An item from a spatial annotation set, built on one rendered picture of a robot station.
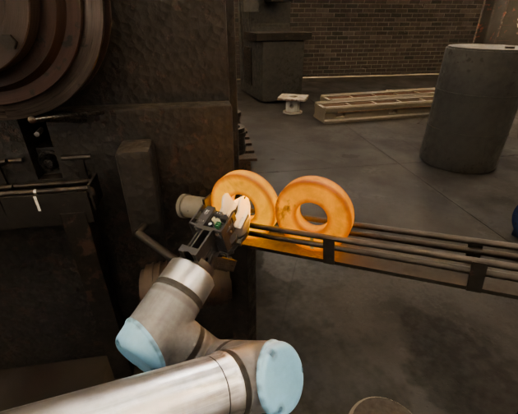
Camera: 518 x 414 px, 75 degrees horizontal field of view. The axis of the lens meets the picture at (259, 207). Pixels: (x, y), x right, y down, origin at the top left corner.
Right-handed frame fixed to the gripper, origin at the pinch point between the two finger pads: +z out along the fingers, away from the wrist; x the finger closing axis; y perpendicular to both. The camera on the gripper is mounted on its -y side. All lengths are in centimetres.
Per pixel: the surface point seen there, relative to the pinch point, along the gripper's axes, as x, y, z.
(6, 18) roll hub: 34, 39, -6
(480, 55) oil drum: -59, -58, 223
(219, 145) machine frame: 16.4, -0.4, 18.2
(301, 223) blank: -13.4, -1.3, -0.6
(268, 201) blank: -6.4, 2.8, -0.5
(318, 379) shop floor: -18, -73, -7
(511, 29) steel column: -94, -97, 381
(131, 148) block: 28.9, 8.7, 1.2
